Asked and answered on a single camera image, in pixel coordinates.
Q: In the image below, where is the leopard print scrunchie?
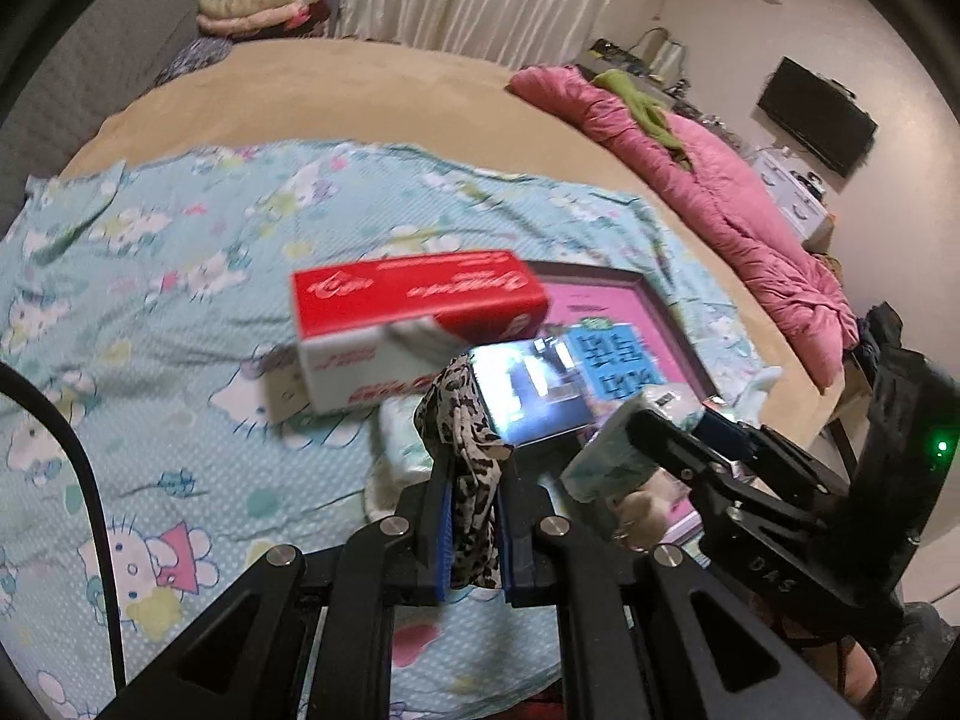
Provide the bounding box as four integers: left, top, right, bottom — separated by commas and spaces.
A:
413, 355, 512, 590

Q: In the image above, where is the green white tissue pack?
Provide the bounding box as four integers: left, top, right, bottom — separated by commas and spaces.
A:
560, 382, 704, 504

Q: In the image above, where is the small green tissue pack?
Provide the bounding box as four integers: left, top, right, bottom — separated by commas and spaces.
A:
363, 395, 433, 522

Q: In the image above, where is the pink plush toy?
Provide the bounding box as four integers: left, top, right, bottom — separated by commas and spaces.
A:
615, 491, 675, 551

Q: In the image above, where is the person's right hand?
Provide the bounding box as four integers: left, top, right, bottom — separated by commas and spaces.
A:
779, 619, 878, 715

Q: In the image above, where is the dark blue small box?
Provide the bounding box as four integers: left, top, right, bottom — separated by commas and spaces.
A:
469, 337, 594, 447

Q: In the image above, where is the pink box lid tray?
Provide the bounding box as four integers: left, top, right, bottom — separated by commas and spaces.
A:
532, 262, 716, 541

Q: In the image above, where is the red white tissue box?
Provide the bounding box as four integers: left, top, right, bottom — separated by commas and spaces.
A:
291, 250, 550, 415

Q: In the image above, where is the pink quilt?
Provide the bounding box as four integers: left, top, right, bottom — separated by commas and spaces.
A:
508, 67, 859, 390

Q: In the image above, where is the white drawer cabinet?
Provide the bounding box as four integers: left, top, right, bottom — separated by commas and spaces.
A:
748, 149, 830, 247

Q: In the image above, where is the Hello Kitty blue sheet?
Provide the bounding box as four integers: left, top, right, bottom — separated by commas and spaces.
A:
2, 142, 770, 718

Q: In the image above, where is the beige bed blanket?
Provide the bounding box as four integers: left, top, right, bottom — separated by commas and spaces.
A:
62, 39, 844, 447

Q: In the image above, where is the green cloth on quilt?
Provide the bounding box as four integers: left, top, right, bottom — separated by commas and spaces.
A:
592, 70, 693, 172

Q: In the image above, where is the cluttered side table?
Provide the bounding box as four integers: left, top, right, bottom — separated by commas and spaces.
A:
573, 26, 690, 99

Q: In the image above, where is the stack of folded clothes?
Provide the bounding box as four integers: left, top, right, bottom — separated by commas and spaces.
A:
197, 0, 342, 43

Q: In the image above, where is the grey quilted sofa cover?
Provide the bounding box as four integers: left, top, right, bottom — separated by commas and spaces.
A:
2, 0, 197, 227

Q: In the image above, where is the black wall television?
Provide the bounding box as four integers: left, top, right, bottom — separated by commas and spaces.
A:
757, 57, 878, 179

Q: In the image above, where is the black camera cable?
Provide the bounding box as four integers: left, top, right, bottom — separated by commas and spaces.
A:
0, 362, 130, 691

